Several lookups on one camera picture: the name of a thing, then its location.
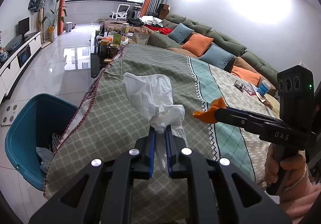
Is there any person's right hand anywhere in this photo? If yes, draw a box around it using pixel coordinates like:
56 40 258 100
264 144 306 187

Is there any teal cushion near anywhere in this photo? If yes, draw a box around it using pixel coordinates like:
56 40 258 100
199 44 235 70

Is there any white small trash can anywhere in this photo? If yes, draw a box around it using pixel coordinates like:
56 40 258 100
65 21 73 32

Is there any white standing air conditioner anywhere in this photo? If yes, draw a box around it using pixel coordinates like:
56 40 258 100
40 0 66 38

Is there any white bathroom scale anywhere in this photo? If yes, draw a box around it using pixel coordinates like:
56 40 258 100
1 103 20 126

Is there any teal cushion far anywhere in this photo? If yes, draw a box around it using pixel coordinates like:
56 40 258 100
168 23 194 44

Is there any orange peel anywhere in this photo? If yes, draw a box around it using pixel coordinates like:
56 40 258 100
193 97 226 124

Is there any patterned green tablecloth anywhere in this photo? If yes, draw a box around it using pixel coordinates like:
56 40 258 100
44 44 269 199

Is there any gold foil packet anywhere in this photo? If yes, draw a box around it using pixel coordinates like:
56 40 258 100
257 93 273 110

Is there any black glass coffee table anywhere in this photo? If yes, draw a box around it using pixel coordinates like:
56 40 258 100
90 30 150 79

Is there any orange cushion near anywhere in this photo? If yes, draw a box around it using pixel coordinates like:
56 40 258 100
231 66 261 87

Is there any red clear plastic packet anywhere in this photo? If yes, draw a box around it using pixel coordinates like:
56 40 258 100
233 80 256 96

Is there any white tissue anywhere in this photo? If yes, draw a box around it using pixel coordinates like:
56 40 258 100
122 72 186 172

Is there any white black tv cabinet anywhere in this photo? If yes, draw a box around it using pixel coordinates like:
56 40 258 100
1 32 41 101

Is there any pink sleeve forearm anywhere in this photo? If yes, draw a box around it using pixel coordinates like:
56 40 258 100
279 165 320 223

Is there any orange cushion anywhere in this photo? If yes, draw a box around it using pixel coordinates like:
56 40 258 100
181 33 214 57
231 66 261 87

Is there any orange cushion far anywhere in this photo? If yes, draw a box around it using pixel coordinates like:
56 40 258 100
181 33 214 57

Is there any tall green potted plant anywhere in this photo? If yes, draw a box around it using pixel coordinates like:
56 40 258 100
43 0 67 43

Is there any white office chair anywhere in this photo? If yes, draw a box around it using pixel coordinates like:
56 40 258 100
111 4 130 20

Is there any teal cushion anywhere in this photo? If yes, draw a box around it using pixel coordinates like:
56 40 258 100
168 23 194 44
199 44 235 70

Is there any green brown sectional sofa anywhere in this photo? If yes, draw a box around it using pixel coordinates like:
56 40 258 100
101 13 280 89

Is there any blue lidded cup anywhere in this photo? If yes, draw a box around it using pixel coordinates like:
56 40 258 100
257 80 271 96

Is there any black monitor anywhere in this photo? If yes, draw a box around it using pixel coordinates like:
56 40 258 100
18 17 30 39

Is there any teal plastic trash bin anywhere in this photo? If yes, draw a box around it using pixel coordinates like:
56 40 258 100
5 94 78 191

